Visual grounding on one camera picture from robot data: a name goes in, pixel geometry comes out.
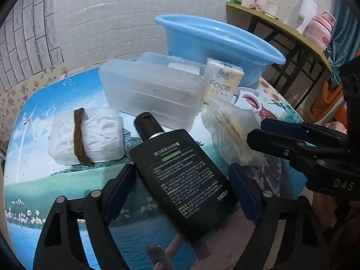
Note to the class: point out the large clear plastic box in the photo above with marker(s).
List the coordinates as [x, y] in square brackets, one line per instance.
[152, 95]

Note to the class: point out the pink small object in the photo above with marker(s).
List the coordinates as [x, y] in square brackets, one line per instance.
[255, 5]

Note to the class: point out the black shampoo bottle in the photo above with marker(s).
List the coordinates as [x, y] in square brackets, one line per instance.
[182, 180]

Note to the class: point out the blue curtain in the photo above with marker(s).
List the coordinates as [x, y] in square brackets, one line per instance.
[341, 33]

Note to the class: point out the blue plastic basin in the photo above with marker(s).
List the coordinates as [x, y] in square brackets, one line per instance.
[202, 33]

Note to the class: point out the tissue pack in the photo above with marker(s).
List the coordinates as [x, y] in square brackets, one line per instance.
[222, 81]

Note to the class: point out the green box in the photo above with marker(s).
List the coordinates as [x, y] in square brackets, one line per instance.
[235, 0]

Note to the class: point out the clear box of cotton pads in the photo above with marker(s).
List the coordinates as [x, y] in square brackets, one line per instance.
[104, 135]

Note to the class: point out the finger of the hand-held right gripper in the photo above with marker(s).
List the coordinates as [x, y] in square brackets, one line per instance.
[281, 147]
[287, 129]

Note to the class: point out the pink water bottle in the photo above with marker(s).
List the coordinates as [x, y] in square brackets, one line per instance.
[320, 29]

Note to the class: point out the white cup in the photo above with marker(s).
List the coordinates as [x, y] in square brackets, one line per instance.
[271, 9]

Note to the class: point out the pink cloth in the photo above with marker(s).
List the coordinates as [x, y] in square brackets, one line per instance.
[336, 126]

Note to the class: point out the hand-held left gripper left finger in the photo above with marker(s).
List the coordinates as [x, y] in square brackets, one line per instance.
[123, 191]

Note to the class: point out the brown hair band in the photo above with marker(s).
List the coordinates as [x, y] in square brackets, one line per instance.
[80, 137]

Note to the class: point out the orange cloth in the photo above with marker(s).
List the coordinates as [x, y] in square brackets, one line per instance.
[326, 98]

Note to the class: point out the white plastic hook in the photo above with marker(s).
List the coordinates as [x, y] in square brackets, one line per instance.
[247, 91]

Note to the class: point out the clear toothpick box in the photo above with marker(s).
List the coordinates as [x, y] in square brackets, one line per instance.
[227, 129]

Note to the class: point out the wooden desk with metal frame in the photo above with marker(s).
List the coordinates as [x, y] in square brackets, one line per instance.
[292, 36]

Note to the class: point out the white kettle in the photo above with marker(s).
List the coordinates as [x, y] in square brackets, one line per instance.
[302, 9]

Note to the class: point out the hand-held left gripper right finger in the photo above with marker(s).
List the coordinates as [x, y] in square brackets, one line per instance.
[244, 194]

